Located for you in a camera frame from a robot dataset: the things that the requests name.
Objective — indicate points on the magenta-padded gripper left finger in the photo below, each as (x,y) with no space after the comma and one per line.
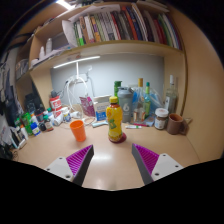
(79,160)

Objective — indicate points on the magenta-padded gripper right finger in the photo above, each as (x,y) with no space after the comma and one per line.
(146,158)

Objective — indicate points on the yellow drink bottle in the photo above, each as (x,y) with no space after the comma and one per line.
(114,123)

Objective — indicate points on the orange plastic cup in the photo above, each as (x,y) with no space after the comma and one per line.
(78,131)

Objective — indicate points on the green marker pen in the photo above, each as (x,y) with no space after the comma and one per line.
(133,126)

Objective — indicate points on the light blue hairbrush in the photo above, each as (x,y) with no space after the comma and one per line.
(99,124)

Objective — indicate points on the white-lidded glass jar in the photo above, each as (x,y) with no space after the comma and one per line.
(161,119)

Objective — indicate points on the brown ceramic mug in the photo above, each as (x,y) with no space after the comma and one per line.
(175,124)

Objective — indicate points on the small white jar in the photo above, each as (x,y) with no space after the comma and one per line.
(66,116)

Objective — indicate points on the white bottle with blue label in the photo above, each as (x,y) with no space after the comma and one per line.
(35,128)

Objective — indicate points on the white and blue carton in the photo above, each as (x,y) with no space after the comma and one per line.
(100,110)

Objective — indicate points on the magenta pouch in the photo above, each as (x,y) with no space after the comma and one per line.
(87,106)

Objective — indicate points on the green-capped clear bottle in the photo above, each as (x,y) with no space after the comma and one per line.
(147,103)

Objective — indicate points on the yellow-capped clear bottle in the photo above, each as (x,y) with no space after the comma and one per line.
(140,100)

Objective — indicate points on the red and white canister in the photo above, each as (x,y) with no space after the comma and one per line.
(55,102)

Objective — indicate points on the clear glass bottle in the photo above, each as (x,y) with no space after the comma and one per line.
(171,98)

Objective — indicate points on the dark green bottle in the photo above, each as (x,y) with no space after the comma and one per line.
(117,87)

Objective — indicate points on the white power strip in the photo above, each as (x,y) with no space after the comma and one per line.
(78,79)

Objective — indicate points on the under-shelf light bar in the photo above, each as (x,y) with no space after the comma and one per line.
(76,61)

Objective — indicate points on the wooden shelf unit with books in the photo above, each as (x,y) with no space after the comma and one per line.
(116,26)

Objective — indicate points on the ceiling light tube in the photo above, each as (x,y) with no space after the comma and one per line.
(65,4)

